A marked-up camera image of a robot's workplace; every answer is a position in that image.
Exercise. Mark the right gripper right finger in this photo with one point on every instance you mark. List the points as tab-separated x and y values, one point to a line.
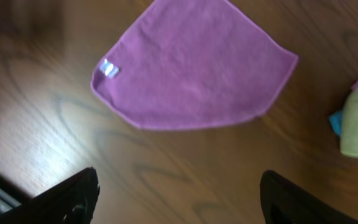
283	202

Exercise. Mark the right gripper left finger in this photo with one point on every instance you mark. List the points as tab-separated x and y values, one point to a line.
72	201

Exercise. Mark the blue cloth under pile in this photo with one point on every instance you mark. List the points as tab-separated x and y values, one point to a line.
336	122

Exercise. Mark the purple microfibre cloth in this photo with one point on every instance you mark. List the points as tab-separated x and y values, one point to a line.
190	65

